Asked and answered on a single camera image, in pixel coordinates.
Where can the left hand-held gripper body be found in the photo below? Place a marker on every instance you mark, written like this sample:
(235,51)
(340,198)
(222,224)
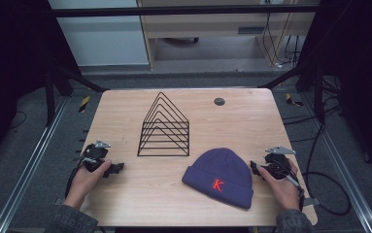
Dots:
(93,155)

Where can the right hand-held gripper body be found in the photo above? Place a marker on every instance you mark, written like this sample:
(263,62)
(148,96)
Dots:
(277,163)

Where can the purple knit beanie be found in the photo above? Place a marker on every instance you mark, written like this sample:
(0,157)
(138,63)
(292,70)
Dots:
(220,176)

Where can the person's left hand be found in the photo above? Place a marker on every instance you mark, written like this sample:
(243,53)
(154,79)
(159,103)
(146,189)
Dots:
(84,183)

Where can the person's right hand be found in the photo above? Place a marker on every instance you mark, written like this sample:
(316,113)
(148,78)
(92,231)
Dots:
(282,191)

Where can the yellow black striped tape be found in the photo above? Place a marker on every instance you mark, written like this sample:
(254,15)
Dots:
(84,104)
(293,100)

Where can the black metal stand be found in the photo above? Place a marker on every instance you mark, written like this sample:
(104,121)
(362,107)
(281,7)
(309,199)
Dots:
(306,81)
(60,84)

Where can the white cabinet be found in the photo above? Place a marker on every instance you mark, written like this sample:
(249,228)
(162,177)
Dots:
(102,39)

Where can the light wooden desk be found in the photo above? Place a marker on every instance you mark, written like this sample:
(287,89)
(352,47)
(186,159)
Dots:
(206,26)

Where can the metal table bracket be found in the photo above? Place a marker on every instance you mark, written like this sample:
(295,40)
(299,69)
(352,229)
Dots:
(311,202)

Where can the aluminium floor rail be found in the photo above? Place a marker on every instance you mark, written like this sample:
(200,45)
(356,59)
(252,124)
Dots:
(345,168)
(28,165)

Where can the black horizontal frame bar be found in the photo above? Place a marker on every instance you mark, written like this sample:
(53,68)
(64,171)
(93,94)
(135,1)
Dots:
(180,11)

